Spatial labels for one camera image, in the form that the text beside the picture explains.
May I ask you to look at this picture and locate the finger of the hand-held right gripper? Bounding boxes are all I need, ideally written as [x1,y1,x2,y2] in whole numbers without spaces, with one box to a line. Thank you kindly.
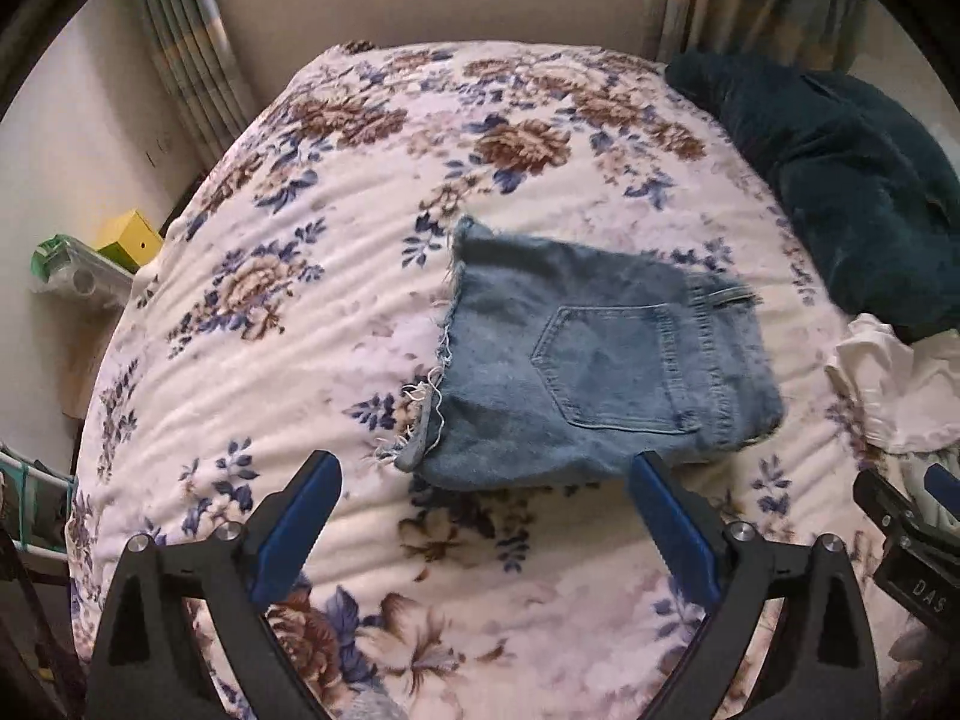
[853,463,960,541]

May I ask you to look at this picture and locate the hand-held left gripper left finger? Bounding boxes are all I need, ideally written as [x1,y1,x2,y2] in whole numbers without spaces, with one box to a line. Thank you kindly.
[87,450,344,720]

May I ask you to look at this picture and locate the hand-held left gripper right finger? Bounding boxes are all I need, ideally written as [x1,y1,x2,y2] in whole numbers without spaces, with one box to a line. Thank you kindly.
[628,452,882,720]

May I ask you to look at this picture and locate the blue denim short pants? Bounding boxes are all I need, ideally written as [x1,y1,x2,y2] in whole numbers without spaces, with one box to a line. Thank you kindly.
[373,216,785,494]

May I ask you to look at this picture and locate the white cloth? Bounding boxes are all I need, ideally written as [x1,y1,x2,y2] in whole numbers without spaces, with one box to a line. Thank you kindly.
[825,313,960,454]

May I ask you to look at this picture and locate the white metal rack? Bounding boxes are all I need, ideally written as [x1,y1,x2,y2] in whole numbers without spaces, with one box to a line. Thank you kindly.
[0,441,78,563]

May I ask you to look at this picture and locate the floral printed blanket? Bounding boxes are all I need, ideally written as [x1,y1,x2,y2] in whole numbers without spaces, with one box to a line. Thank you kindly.
[66,40,923,720]

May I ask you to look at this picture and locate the dark teal plush blanket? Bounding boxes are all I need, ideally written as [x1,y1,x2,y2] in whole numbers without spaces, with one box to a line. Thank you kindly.
[664,51,960,338]

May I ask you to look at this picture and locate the yellow box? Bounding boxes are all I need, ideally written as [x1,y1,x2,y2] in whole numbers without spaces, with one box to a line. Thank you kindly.
[95,208,165,274]

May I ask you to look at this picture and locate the green and white plastic container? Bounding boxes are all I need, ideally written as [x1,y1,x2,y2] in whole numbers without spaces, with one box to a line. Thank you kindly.
[30,235,136,308]

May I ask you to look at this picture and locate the striped curtain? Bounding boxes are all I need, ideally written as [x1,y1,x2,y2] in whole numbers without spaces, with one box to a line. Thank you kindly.
[132,0,260,188]
[643,0,871,77]

